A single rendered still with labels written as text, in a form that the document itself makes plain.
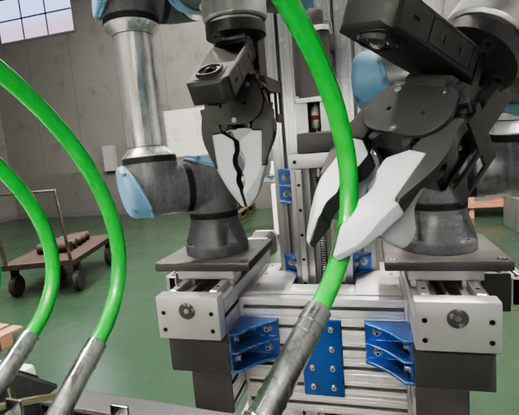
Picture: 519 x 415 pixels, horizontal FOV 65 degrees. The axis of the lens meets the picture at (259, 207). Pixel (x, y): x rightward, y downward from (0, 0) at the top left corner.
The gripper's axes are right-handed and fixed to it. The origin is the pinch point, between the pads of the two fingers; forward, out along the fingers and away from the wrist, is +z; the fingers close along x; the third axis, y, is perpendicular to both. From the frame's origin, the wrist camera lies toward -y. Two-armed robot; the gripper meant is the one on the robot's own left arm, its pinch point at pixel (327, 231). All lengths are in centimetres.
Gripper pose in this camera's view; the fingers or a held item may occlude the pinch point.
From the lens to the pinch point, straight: 29.4
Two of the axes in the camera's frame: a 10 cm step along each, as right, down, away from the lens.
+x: -5.7, -2.9, 7.7
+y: 5.6, 5.5, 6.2
